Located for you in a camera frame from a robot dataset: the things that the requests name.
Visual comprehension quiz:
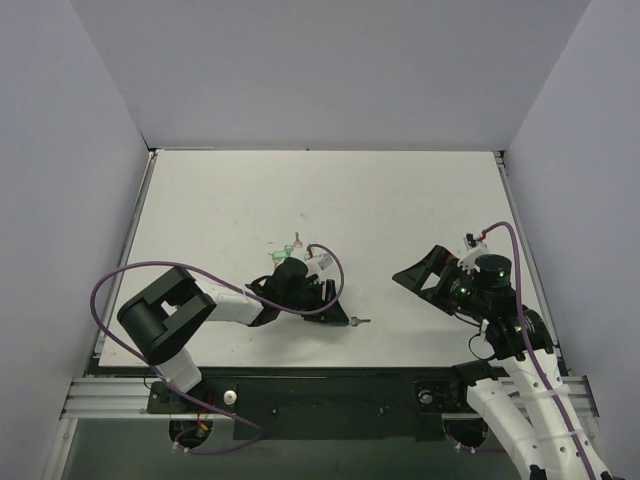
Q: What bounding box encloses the silver key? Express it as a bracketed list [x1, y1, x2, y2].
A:
[350, 316, 371, 327]
[293, 232, 303, 249]

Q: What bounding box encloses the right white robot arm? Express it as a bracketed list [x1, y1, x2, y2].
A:
[392, 240, 613, 479]

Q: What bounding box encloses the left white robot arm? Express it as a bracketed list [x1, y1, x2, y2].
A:
[117, 253, 350, 412]

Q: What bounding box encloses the green key tag left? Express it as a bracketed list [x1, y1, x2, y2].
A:
[270, 244, 295, 264]

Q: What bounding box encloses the silver key top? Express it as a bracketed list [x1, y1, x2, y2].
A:
[293, 232, 303, 249]

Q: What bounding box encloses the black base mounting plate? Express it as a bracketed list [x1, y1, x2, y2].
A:
[147, 367, 490, 447]

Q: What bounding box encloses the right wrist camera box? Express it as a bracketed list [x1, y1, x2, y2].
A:
[457, 233, 489, 274]

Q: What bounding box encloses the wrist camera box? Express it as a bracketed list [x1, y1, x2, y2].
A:
[303, 245, 333, 276]
[457, 233, 489, 274]

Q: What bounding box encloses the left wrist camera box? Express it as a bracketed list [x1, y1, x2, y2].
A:
[303, 245, 333, 276]

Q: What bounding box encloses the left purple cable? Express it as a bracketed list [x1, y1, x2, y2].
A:
[89, 243, 346, 455]

